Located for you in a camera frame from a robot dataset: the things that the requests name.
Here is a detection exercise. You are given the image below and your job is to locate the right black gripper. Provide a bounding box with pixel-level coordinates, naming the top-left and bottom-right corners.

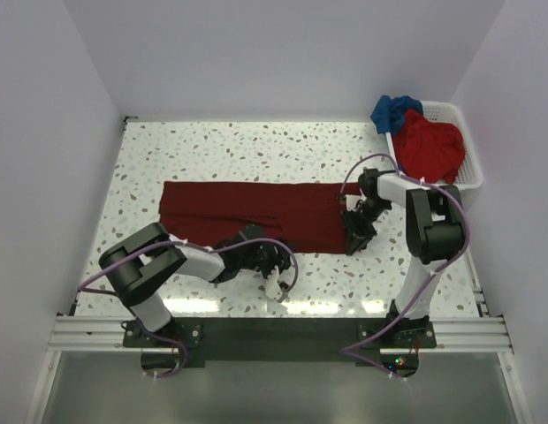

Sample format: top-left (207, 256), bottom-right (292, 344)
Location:
top-left (341, 198), bottom-right (392, 255)

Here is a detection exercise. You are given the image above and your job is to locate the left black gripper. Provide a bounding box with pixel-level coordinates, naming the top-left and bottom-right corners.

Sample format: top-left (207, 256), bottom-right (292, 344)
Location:
top-left (239, 237), bottom-right (295, 284)

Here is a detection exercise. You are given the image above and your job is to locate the dark red t shirt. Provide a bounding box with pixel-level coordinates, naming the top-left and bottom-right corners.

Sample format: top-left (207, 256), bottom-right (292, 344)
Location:
top-left (159, 181), bottom-right (346, 254)

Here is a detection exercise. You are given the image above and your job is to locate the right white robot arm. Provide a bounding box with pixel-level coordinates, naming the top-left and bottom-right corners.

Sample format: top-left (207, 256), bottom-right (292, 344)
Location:
top-left (341, 169), bottom-right (469, 352)

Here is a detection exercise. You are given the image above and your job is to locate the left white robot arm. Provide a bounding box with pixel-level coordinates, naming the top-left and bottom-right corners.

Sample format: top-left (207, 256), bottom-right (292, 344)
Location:
top-left (98, 223), bottom-right (296, 346)

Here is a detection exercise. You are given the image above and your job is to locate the bright red t shirt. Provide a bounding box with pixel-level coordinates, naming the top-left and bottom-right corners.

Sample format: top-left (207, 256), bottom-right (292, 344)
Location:
top-left (392, 110), bottom-right (466, 184)

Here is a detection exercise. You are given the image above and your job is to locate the white plastic basket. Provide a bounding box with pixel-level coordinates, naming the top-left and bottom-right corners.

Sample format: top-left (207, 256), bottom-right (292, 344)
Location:
top-left (388, 100), bottom-right (484, 196)

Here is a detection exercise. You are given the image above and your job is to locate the blue t shirt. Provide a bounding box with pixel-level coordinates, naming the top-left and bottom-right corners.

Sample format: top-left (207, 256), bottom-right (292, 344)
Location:
top-left (370, 95), bottom-right (423, 135)

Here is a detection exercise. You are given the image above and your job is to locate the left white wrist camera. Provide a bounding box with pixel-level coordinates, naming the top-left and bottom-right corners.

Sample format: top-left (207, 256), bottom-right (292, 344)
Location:
top-left (264, 267), bottom-right (287, 303)

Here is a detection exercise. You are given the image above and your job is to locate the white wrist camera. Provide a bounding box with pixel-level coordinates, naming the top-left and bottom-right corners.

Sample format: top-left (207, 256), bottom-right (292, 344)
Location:
top-left (264, 267), bottom-right (287, 303)
top-left (345, 194), bottom-right (363, 211)

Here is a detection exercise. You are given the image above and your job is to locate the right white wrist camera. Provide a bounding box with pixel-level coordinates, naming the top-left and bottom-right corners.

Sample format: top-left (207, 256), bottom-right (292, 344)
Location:
top-left (345, 194), bottom-right (363, 211)

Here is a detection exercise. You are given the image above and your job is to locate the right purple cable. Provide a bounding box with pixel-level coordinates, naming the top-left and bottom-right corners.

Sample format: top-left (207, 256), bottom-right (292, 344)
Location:
top-left (338, 153), bottom-right (473, 424)

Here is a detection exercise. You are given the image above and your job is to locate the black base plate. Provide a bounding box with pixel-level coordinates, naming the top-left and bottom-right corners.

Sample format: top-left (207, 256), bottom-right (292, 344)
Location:
top-left (121, 317), bottom-right (438, 371)

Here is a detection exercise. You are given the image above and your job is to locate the aluminium frame rail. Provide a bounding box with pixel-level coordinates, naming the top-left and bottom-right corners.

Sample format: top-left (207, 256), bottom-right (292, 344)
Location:
top-left (46, 282), bottom-right (516, 354)

